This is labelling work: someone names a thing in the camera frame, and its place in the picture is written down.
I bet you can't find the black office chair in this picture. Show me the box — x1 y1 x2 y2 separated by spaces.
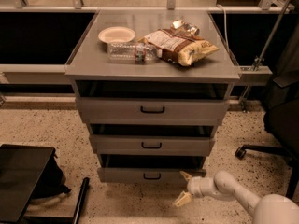
235 24 299 199

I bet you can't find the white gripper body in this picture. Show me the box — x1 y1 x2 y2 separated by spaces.
187 176 215 198

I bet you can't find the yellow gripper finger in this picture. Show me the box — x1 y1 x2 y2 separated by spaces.
173 191 192 207
180 171 192 182

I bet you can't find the grey drawer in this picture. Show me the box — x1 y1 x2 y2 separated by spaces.
76 80 228 126
90 124 215 157
98 155 206 185

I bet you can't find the grey bottom drawer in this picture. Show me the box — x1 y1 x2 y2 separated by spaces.
98 155 206 185

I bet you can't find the grey drawer cabinet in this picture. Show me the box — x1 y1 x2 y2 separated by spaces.
64 9 241 173

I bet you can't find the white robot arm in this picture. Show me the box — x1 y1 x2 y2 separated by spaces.
174 171 299 224

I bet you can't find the grey middle drawer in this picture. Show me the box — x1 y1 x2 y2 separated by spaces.
90 124 215 157

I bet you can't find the grey top drawer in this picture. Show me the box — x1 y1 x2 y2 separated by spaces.
76 80 228 126

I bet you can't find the white paper bowl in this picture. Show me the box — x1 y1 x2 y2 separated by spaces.
98 26 135 43

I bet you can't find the black bag on floor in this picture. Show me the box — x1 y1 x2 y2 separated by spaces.
32 156 71 199

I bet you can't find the clear plastic water bottle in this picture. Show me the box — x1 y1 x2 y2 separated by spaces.
107 42 163 63

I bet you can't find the yellow brown chip bag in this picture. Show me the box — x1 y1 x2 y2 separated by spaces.
139 29 219 66

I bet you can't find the white cable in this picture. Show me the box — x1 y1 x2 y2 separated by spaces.
216 4 232 58

